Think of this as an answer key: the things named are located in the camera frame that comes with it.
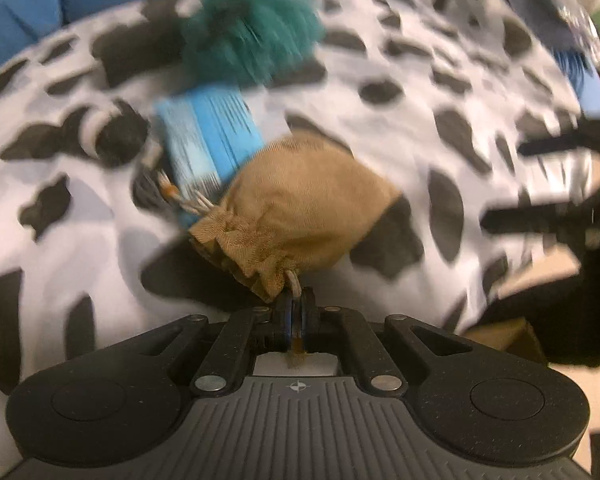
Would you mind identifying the teal bath loofah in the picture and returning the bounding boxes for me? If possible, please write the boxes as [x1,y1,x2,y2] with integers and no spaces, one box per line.
[179,0,327,87]

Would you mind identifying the black and white sock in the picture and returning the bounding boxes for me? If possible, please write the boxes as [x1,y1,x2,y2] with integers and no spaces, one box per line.
[77,99,152,167]

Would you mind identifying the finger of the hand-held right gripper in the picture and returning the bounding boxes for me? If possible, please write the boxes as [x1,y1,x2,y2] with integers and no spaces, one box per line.
[479,201,588,240]
[516,126,597,159]

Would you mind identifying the blue ribbed object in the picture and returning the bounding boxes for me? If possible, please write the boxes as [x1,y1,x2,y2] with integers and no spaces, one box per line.
[551,46,600,119]

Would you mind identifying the brown cardboard box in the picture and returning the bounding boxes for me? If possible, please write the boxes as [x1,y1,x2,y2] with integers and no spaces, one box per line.
[459,317,549,367]

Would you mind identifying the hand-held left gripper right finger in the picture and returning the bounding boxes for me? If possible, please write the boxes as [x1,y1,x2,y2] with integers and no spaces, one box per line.
[296,287,477,395]

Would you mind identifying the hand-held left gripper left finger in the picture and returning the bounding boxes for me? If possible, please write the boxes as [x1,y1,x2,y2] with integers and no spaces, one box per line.
[144,292,296,395]

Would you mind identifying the cow print blanket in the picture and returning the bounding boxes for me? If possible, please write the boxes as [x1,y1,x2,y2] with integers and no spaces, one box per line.
[0,0,597,463]

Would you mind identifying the brown drawstring pouch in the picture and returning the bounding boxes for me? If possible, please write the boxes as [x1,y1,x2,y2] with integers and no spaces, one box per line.
[160,132,404,362]

